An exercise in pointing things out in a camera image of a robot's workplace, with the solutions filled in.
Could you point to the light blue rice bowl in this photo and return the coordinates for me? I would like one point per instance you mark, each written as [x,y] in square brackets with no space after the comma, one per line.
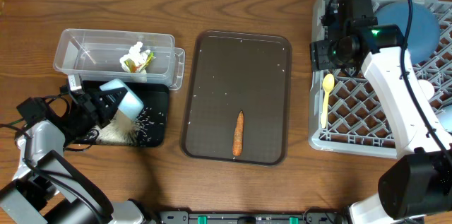
[131,105]

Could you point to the grey dishwasher rack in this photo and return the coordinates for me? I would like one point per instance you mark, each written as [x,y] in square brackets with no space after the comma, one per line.
[356,122]

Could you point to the dark blue bowl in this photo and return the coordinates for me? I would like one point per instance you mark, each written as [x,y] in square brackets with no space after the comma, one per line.
[424,32]

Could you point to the dark brown serving tray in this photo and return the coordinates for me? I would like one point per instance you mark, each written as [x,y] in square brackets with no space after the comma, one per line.
[233,72]

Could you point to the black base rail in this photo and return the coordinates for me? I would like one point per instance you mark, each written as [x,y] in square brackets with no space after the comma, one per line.
[310,216]

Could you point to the orange carrot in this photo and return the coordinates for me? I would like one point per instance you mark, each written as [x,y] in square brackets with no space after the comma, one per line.
[237,145]

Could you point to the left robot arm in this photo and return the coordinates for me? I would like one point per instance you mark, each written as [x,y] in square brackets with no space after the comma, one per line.
[46,188]

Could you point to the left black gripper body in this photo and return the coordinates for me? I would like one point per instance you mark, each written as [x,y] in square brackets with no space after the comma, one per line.
[78,125]

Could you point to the pile of white rice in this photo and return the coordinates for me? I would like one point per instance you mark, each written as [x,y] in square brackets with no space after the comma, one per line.
[147,130]

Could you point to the light blue cup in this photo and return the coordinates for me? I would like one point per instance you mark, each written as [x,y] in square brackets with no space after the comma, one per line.
[445,118]

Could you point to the yellow plastic spoon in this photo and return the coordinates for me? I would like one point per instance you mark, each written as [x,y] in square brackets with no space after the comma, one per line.
[328,85]

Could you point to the black bin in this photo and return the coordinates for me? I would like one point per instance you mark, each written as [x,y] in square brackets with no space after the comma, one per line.
[155,96]

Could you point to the yellow green snack wrapper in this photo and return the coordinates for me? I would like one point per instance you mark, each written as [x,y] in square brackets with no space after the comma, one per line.
[136,63]

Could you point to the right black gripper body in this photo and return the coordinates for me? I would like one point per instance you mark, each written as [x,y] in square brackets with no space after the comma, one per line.
[329,56]

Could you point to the pink cup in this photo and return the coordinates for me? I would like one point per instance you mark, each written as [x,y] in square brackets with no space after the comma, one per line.
[427,88]

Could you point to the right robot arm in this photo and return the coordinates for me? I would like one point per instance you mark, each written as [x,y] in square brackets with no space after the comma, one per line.
[419,184]

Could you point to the clear plastic bin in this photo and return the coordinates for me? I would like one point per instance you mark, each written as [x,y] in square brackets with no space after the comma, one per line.
[95,56]

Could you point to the crumpled white tissue in bin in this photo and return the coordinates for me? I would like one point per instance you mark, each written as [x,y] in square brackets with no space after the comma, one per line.
[133,50]

